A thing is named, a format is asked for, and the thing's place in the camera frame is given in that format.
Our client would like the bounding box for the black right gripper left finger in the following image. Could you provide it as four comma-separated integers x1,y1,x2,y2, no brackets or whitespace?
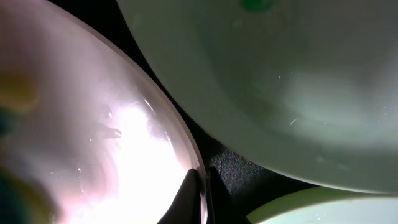
158,169,202,224

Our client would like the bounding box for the round black tray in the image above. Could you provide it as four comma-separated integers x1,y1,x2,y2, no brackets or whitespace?
51,0,313,215

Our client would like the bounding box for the yellow green scrubbing sponge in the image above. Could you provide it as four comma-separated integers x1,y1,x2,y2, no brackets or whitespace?
1,70,59,224

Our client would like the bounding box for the mint plate with green stain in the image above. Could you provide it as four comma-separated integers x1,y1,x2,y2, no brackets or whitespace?
118,0,397,193

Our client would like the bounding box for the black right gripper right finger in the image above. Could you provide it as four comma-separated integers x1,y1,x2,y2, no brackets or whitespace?
206,167,251,224

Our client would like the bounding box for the white round plate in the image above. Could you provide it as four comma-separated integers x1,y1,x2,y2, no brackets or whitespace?
1,1,208,223

